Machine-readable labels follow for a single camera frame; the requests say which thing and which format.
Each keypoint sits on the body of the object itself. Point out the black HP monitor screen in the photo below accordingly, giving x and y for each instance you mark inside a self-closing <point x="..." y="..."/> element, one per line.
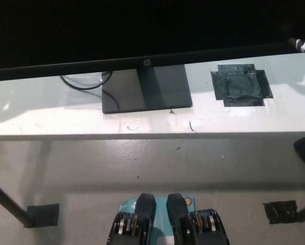
<point x="142" y="30"/>

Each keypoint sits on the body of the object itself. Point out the black glossy monitor stand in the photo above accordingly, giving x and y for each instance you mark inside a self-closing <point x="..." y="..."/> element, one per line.
<point x="147" y="92"/>

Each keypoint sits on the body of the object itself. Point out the black ribbed robot body block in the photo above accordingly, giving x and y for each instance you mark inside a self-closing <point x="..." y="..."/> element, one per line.
<point x="200" y="227"/>
<point x="130" y="227"/>

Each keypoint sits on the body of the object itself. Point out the black tape patch on table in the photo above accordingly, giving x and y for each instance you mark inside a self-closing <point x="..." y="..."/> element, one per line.
<point x="240" y="85"/>

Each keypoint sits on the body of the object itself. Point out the black floor tape patch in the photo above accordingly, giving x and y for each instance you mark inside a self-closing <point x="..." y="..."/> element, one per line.
<point x="43" y="214"/>
<point x="280" y="211"/>

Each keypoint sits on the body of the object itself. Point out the teal router box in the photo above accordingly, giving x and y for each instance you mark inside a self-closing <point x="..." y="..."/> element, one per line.
<point x="161" y="211"/>

